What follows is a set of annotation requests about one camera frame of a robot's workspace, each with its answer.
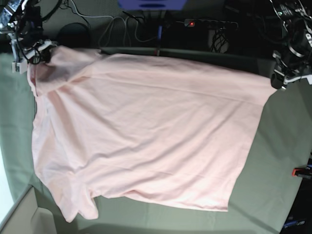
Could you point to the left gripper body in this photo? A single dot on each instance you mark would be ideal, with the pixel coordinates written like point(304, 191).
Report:
point(284, 74)

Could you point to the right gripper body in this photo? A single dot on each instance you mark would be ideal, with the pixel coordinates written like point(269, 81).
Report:
point(37, 53)

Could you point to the pink t-shirt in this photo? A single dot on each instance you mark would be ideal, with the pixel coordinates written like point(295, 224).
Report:
point(159, 130)

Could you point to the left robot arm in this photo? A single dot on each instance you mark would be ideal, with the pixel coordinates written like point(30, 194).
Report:
point(297, 24)

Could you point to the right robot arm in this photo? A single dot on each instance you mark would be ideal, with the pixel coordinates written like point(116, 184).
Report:
point(22, 22)

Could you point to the black round base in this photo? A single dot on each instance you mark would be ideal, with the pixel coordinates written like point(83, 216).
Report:
point(74, 35)

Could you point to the white power strip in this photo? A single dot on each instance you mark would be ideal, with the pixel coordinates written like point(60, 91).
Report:
point(211, 24)

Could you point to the red side clamp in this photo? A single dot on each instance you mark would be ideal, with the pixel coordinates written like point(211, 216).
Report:
point(305, 173)

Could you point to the blue box top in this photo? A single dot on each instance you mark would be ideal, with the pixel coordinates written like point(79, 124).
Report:
point(152, 4)

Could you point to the green table cloth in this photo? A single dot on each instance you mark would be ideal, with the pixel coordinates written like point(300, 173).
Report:
point(261, 200)

